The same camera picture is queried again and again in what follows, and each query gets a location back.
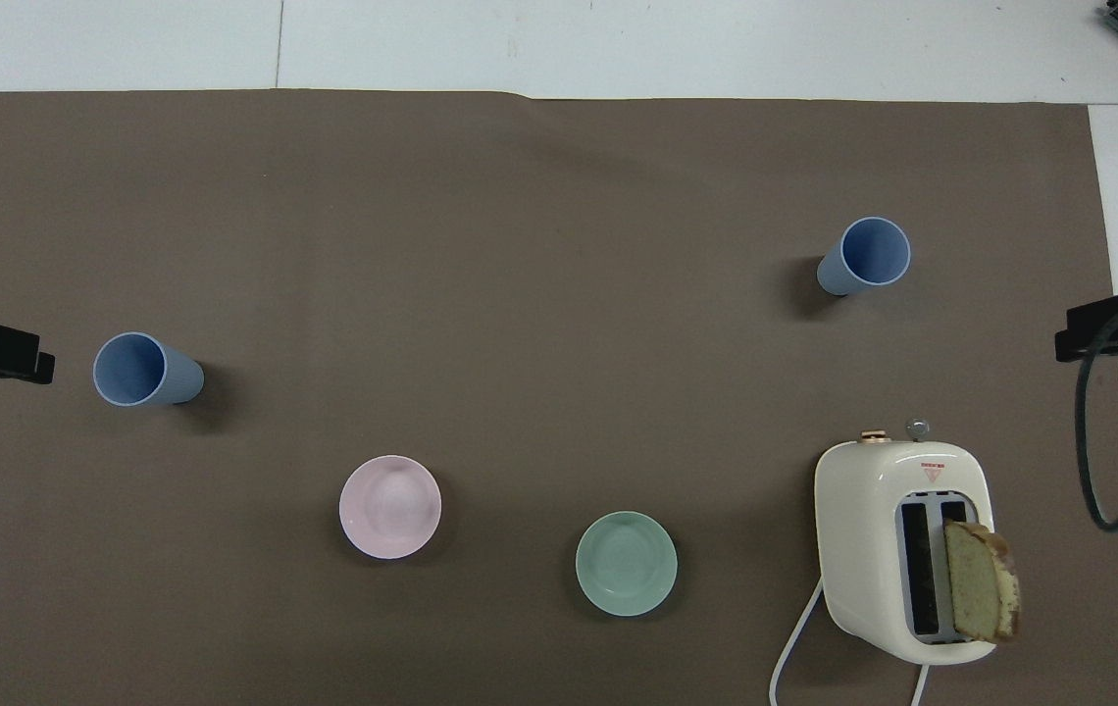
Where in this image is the blue plastic cup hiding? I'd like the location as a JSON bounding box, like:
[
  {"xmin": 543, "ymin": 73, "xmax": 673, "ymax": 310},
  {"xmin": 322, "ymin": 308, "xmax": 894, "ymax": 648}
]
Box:
[
  {"xmin": 92, "ymin": 331, "xmax": 205, "ymax": 408},
  {"xmin": 816, "ymin": 217, "xmax": 912, "ymax": 297}
]

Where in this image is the bread slice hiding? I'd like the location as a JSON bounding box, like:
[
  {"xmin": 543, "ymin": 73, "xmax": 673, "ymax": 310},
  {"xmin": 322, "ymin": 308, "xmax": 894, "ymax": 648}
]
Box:
[{"xmin": 943, "ymin": 520, "xmax": 1022, "ymax": 645}]

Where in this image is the pink bowl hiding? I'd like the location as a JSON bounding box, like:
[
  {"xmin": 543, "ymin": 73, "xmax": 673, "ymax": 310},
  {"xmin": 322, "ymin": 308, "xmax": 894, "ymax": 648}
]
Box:
[{"xmin": 338, "ymin": 455, "xmax": 442, "ymax": 561}]

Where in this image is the green plate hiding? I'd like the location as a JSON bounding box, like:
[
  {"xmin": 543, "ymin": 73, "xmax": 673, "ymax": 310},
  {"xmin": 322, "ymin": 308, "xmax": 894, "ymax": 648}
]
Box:
[{"xmin": 575, "ymin": 511, "xmax": 679, "ymax": 618}]

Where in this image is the white power cord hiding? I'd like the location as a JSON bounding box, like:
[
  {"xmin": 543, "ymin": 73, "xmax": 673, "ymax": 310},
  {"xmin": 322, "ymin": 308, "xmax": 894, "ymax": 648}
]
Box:
[{"xmin": 769, "ymin": 577, "xmax": 933, "ymax": 706}]

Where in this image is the cream white toaster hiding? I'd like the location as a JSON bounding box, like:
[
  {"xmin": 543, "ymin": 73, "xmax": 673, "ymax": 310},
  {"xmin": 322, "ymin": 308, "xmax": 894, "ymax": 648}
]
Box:
[{"xmin": 814, "ymin": 420, "xmax": 997, "ymax": 668}]

